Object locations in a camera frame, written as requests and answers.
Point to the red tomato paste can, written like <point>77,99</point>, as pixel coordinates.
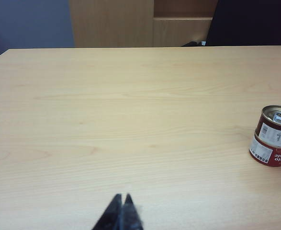
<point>279,157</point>

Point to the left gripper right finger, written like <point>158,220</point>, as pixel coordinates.
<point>131,216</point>

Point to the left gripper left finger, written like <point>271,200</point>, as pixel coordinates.
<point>111,215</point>

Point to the wooden cabinet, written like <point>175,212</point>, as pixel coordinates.
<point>118,24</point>

